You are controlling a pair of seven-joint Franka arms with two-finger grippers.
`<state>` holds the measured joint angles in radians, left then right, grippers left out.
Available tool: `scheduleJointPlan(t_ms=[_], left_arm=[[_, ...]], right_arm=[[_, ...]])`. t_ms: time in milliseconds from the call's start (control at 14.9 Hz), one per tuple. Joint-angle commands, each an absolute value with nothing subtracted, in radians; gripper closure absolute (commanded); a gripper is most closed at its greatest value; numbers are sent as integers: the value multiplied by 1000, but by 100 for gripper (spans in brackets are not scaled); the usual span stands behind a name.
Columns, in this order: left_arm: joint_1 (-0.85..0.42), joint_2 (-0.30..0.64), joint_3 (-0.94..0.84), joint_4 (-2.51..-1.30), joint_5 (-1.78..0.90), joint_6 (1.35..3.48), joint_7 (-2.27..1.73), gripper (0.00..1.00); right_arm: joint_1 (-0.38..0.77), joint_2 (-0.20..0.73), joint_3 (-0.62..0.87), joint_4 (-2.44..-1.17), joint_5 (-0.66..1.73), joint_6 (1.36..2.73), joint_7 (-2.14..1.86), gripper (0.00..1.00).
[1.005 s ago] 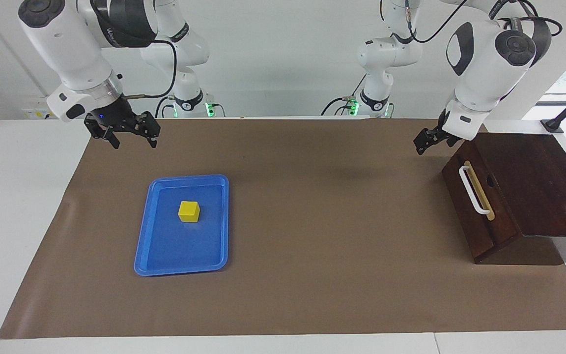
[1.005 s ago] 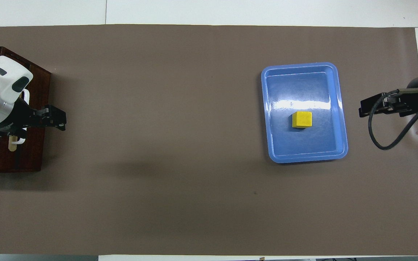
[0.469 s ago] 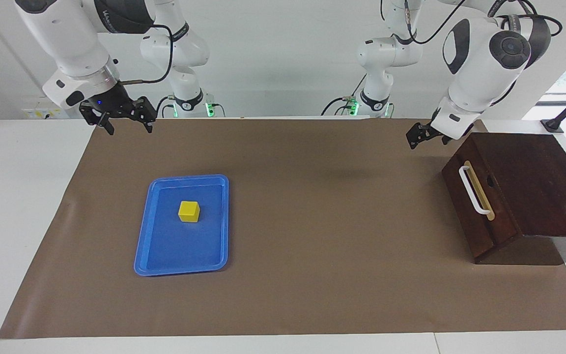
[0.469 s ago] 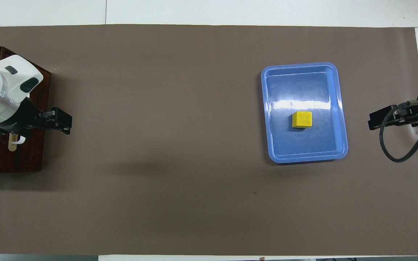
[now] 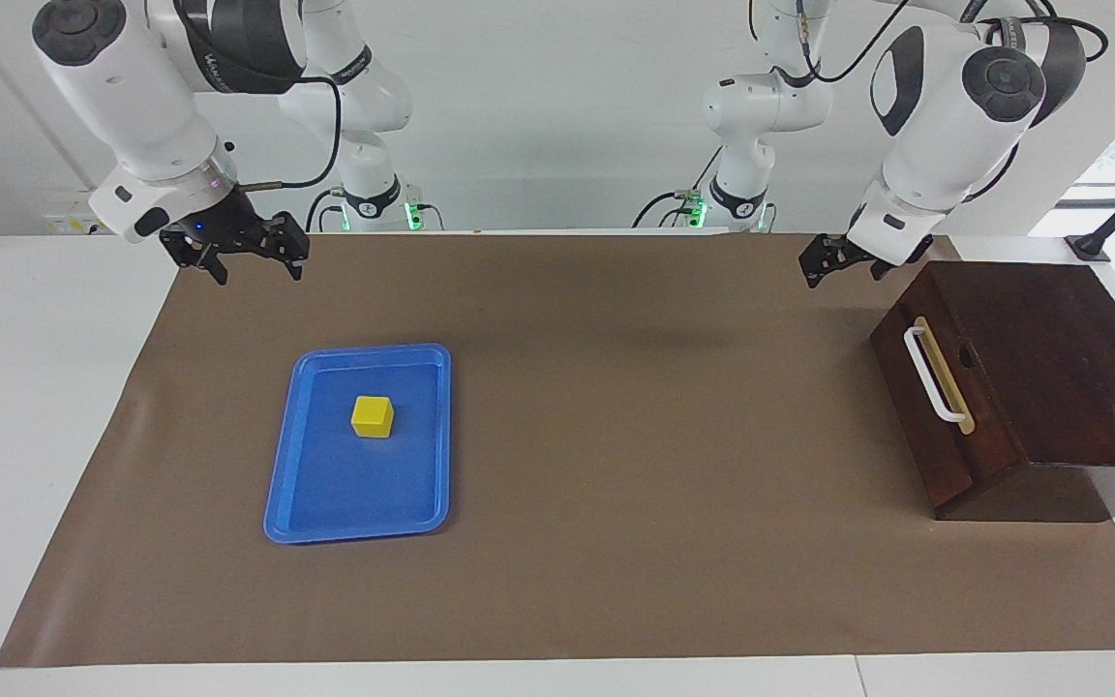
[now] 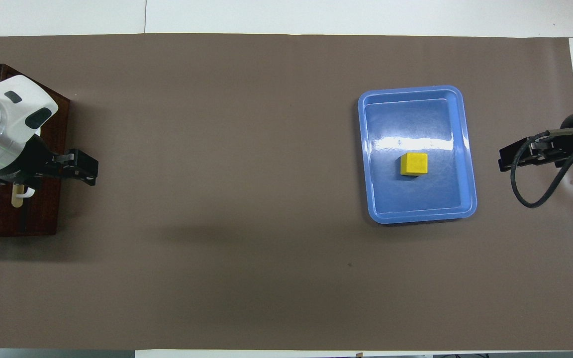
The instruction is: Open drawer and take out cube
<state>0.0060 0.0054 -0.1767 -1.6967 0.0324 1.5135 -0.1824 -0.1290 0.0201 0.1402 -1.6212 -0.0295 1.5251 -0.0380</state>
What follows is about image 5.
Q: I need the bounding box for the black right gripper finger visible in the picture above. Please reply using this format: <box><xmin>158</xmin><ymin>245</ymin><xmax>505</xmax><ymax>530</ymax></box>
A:
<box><xmin>170</xmin><ymin>247</ymin><xmax>229</xmax><ymax>287</ymax></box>
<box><xmin>262</xmin><ymin>211</ymin><xmax>312</xmax><ymax>282</ymax></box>

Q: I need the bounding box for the white drawer handle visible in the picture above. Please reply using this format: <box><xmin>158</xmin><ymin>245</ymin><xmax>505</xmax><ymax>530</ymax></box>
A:
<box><xmin>903</xmin><ymin>325</ymin><xmax>967</xmax><ymax>424</ymax></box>

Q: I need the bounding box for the wooden drawer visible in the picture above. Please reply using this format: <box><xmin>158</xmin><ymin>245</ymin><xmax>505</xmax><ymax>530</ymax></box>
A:
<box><xmin>891</xmin><ymin>261</ymin><xmax>1033</xmax><ymax>480</ymax></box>

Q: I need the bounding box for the yellow cube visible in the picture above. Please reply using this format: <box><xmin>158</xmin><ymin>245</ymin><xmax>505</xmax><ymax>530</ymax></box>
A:
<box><xmin>351</xmin><ymin>395</ymin><xmax>395</xmax><ymax>439</ymax></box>

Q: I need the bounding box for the dark brown wooden cabinet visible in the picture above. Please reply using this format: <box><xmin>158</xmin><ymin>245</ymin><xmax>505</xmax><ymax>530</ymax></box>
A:
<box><xmin>870</xmin><ymin>259</ymin><xmax>1115</xmax><ymax>524</ymax></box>

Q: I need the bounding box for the blue plastic tray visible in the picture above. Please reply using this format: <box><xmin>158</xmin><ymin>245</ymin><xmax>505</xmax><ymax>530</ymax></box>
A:
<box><xmin>263</xmin><ymin>343</ymin><xmax>452</xmax><ymax>545</ymax></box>

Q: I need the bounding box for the brown table mat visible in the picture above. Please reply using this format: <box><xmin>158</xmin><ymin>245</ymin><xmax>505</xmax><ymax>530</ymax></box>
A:
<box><xmin>0</xmin><ymin>232</ymin><xmax>1115</xmax><ymax>669</ymax></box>

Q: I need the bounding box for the black arm base cable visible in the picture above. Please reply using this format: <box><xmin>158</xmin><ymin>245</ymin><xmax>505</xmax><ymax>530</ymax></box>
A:
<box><xmin>632</xmin><ymin>145</ymin><xmax>723</xmax><ymax>229</ymax></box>
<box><xmin>306</xmin><ymin>187</ymin><xmax>350</xmax><ymax>233</ymax></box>

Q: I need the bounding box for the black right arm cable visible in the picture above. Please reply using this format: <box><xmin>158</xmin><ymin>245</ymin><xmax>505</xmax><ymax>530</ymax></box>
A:
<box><xmin>228</xmin><ymin>76</ymin><xmax>344</xmax><ymax>190</ymax></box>

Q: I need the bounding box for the white wall socket box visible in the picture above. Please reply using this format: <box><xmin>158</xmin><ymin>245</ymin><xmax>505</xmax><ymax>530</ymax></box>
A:
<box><xmin>43</xmin><ymin>189</ymin><xmax>104</xmax><ymax>236</ymax></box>

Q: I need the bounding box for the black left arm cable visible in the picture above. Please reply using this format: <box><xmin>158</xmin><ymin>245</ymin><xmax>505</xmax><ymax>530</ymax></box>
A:
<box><xmin>751</xmin><ymin>0</ymin><xmax>1110</xmax><ymax>93</ymax></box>

